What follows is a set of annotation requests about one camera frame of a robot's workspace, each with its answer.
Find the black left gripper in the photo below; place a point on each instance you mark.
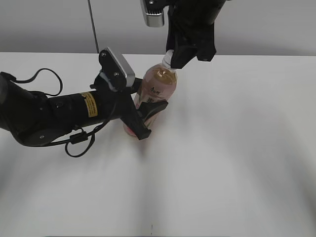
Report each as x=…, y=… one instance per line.
x=120, y=105

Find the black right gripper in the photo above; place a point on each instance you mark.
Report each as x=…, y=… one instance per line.
x=191, y=30

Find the white bottle cap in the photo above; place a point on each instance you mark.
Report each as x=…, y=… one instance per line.
x=166, y=61

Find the pink peach tea bottle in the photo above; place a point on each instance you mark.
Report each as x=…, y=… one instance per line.
x=158, y=84

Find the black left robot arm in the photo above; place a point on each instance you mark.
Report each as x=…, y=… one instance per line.
x=36, y=120

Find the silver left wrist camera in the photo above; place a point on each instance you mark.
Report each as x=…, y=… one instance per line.
x=115, y=70

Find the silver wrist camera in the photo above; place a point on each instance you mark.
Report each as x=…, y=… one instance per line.
x=115, y=70
x=153, y=12

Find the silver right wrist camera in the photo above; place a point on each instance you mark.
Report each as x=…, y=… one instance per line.
x=153, y=12

